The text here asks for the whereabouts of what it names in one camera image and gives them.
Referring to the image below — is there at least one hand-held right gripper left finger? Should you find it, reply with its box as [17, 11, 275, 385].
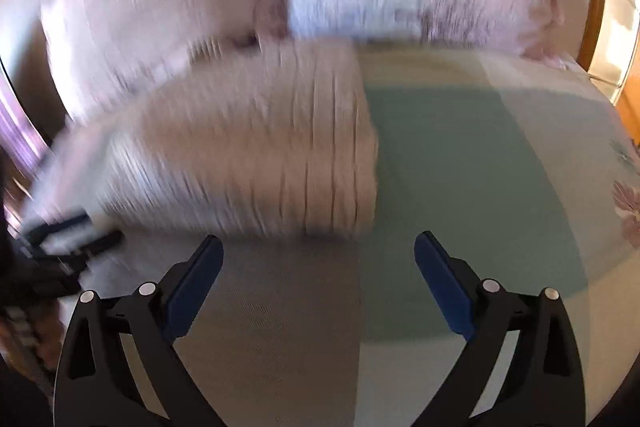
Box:
[54, 235, 225, 427]

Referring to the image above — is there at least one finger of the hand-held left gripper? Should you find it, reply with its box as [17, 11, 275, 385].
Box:
[21, 210, 94, 254]
[59, 230, 125, 267]

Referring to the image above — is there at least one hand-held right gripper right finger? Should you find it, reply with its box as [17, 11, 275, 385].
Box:
[413, 230, 587, 427]

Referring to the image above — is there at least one beige ribbed garment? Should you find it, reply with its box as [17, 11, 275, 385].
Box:
[30, 42, 382, 242]

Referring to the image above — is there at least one purple cloth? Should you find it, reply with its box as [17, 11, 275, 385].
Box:
[0, 74, 53, 208]

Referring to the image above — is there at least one green checked bed sheet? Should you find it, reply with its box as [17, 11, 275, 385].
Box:
[60, 43, 640, 427]

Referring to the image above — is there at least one plain pink pillow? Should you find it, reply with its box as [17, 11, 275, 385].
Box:
[40, 0, 281, 124]

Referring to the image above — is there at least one white cabinet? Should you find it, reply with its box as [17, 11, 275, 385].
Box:
[589, 0, 640, 108]

